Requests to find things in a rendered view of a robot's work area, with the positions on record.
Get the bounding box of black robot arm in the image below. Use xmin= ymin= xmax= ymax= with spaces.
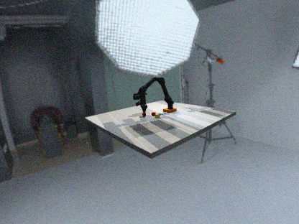
xmin=133 ymin=78 xmax=174 ymax=109

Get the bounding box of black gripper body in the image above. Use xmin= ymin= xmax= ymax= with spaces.
xmin=140 ymin=99 xmax=147 ymax=108

